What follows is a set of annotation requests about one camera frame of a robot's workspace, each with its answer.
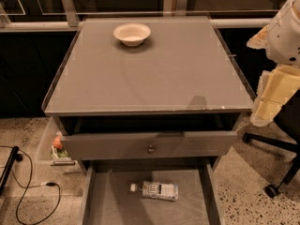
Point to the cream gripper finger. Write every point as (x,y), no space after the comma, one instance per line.
(275,88)
(258,41)

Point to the clear plastic water bottle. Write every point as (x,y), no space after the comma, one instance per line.
(156,190)

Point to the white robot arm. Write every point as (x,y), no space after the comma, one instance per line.
(281,41)

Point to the grey drawer cabinet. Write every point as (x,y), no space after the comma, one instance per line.
(180,79)

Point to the grey middle drawer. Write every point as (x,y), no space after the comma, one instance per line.
(108,200)

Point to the round metal drawer knob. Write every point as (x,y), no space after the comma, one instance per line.
(151,149)

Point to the black office chair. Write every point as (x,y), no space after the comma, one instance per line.
(288,120)

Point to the white paper bowl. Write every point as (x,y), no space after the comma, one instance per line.
(132,34)

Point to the orange toy fruit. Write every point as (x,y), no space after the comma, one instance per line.
(57,143)

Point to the green white packet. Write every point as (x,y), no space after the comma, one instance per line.
(59,153)

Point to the black metal stand leg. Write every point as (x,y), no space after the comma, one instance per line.
(5,173)

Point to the left metal railing bracket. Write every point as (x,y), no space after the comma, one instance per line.
(70,11)

